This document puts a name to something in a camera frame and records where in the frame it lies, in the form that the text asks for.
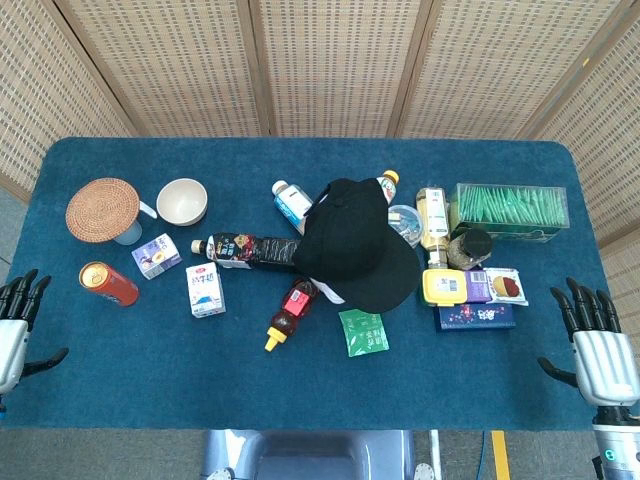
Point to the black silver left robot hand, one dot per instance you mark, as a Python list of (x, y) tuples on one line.
[(12, 345)]

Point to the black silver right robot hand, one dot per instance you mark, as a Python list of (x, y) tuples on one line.
[(605, 365)]

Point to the black baseball cap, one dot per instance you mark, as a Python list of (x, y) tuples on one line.
[(350, 240)]

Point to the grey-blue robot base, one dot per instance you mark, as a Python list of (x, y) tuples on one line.
[(310, 455)]

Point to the clear plastic lidded container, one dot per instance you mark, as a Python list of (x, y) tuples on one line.
[(406, 222)]

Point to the orange drink can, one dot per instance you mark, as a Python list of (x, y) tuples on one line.
[(112, 286)]

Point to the white snack packet red print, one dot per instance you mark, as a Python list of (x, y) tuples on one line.
[(507, 286)]

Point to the dark blue flat box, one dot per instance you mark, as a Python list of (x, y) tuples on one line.
[(477, 317)]

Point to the yellow floor tape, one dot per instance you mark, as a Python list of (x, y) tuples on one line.
[(501, 455)]

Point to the blue table carpet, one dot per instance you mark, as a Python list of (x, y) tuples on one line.
[(150, 380)]

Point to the purple snack packet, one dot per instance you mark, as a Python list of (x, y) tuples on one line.
[(477, 286)]

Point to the round woven rattan coaster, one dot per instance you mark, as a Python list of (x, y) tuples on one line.
[(102, 210)]

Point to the pale blue mug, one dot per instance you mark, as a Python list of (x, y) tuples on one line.
[(131, 232)]

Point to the purple white drink carton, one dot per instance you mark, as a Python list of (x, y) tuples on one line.
[(156, 256)]

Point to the spice jar with black lid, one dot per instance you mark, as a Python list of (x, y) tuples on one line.
[(469, 250)]

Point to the yellow plastic box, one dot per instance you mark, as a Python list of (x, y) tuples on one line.
[(444, 286)]

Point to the clear box of green packets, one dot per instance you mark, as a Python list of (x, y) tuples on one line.
[(510, 212)]

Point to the white floor strip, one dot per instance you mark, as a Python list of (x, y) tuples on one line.
[(435, 455)]

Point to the white milk carton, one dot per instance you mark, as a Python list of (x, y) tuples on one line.
[(205, 290)]

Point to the beige bowl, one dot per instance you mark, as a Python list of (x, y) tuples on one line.
[(181, 201)]

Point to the yellow liquid bottle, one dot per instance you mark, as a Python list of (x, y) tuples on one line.
[(434, 220)]

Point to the green tea sachet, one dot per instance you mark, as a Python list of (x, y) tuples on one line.
[(364, 332)]

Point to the dark tea bottle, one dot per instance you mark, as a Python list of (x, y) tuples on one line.
[(245, 250)]

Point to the yellow-capped drink bottle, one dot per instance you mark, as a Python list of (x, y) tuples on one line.
[(390, 185)]

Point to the honey bottle with yellow cap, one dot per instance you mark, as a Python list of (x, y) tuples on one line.
[(292, 310)]

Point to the white bottle with blue label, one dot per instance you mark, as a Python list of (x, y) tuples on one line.
[(292, 205)]

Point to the woven folding screen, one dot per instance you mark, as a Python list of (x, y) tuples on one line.
[(330, 65)]

